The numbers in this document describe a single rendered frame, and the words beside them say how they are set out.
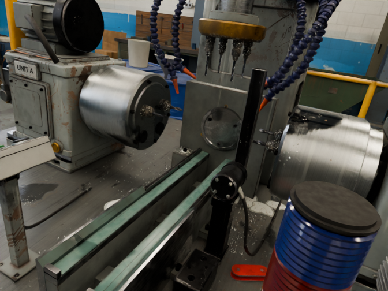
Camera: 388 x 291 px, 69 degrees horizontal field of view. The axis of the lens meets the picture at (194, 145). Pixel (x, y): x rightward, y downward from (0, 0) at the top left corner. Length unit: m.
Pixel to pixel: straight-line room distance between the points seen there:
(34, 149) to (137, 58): 2.33
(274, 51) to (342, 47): 4.93
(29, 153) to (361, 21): 5.67
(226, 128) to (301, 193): 0.72
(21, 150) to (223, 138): 0.58
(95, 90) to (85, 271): 0.52
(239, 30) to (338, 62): 5.21
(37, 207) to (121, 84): 0.42
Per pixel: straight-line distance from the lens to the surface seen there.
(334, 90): 4.87
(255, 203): 0.98
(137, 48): 2.87
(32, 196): 0.97
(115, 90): 0.87
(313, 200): 0.22
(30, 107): 1.09
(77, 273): 0.59
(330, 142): 0.68
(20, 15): 1.12
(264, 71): 0.62
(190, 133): 0.99
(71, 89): 0.97
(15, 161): 0.60
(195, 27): 5.98
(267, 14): 1.00
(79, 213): 0.87
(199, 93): 0.94
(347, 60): 5.92
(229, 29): 0.74
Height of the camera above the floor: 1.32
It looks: 23 degrees down
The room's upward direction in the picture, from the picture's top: 7 degrees clockwise
